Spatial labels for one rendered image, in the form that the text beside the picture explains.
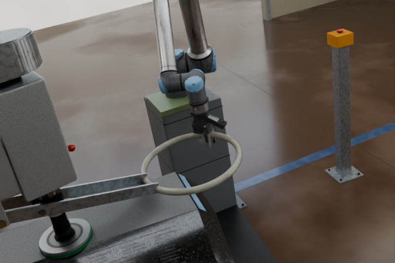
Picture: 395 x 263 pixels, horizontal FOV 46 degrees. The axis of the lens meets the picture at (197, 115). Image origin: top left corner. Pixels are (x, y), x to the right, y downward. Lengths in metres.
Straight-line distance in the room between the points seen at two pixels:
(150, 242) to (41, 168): 0.55
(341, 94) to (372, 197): 0.73
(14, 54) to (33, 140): 0.31
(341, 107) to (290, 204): 0.75
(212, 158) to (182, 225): 1.14
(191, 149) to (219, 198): 0.46
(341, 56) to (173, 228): 1.69
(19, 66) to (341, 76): 2.16
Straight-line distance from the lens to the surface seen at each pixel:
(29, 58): 1.64
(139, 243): 1.97
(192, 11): 2.62
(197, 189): 1.98
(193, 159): 3.00
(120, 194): 1.98
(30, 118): 1.67
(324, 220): 3.17
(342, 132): 3.36
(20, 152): 1.70
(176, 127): 2.85
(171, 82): 2.32
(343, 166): 3.51
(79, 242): 1.97
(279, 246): 3.00
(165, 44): 2.39
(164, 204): 2.07
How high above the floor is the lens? 2.03
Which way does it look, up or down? 26 degrees down
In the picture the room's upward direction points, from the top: 10 degrees counter-clockwise
